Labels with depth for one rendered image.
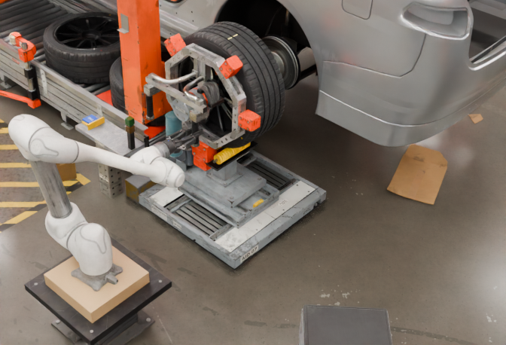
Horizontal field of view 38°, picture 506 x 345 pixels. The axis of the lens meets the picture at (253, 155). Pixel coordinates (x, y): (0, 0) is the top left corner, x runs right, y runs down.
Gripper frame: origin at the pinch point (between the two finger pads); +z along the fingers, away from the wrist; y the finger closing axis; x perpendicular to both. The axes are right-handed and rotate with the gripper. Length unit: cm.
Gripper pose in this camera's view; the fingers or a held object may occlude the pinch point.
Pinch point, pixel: (194, 132)
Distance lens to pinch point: 366.2
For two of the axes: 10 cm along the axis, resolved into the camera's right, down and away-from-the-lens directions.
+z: 6.7, -4.2, 6.1
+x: 0.4, -8.0, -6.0
